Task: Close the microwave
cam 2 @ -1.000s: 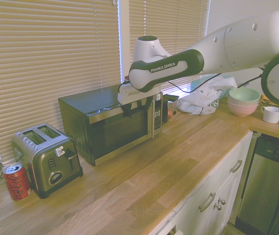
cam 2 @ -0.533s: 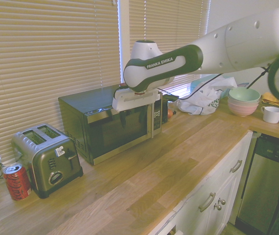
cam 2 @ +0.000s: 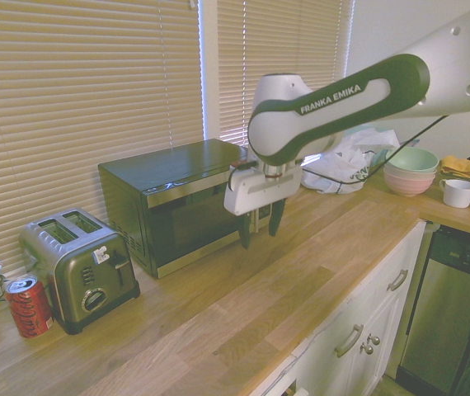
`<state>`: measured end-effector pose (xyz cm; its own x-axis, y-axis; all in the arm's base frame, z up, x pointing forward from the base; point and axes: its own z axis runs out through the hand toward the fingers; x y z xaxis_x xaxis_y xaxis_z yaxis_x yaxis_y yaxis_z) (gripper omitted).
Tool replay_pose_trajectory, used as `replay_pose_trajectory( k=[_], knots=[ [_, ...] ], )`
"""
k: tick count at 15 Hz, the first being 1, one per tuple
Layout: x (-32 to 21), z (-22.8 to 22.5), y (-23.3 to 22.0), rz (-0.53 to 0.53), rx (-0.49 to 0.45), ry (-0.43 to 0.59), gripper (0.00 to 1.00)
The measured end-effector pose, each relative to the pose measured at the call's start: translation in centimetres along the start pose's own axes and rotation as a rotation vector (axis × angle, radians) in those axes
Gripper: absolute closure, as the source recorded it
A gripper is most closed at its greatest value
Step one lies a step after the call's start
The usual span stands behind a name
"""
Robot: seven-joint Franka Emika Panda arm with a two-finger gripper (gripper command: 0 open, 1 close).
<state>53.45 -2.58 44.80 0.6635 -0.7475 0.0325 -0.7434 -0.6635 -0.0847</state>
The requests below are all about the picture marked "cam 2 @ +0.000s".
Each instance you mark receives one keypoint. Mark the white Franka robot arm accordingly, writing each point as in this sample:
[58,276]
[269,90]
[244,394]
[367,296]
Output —
[342,111]

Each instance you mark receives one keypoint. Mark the stainless steel dishwasher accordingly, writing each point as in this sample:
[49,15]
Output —
[441,309]

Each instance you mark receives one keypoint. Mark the yellow cloth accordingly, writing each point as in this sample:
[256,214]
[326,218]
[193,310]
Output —
[462,165]

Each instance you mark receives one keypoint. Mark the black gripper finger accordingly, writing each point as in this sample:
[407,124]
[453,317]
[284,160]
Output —
[277,216]
[246,231]

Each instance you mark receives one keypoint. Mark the black glass microwave door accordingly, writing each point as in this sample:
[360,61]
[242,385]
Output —
[185,224]

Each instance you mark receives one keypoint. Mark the thin blind tilt wand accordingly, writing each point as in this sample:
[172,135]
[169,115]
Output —
[244,62]

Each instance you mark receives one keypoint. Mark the narrow beige window blind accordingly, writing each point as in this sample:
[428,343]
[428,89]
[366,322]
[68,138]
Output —
[280,41]

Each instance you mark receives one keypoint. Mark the mint green bowl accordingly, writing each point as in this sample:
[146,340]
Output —
[412,158]

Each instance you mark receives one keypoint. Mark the red cola can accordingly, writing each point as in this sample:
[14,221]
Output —
[29,309]

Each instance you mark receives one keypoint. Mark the wide beige window blind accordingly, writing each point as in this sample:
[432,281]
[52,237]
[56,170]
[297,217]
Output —
[74,82]

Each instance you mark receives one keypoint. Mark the silver two-slot toaster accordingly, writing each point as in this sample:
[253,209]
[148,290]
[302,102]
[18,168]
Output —
[82,272]

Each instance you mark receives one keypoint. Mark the silver cabinet knob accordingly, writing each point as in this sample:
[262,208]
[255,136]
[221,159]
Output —
[375,339]
[368,349]

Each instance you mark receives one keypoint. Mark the white plastic bag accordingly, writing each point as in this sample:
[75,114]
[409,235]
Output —
[350,161]

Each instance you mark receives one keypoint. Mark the pink bowl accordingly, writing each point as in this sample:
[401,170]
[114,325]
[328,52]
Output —
[408,184]

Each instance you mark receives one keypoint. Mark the white kitchen cabinet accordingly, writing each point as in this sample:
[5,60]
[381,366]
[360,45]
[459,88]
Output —
[367,297]

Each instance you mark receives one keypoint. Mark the white ceramic mug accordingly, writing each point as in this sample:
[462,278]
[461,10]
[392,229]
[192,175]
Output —
[457,194]

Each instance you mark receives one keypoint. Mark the black steel microwave body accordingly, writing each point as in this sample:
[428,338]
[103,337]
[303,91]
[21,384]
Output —
[169,161]

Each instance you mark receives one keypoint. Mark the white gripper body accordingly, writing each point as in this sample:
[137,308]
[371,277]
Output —
[259,189]

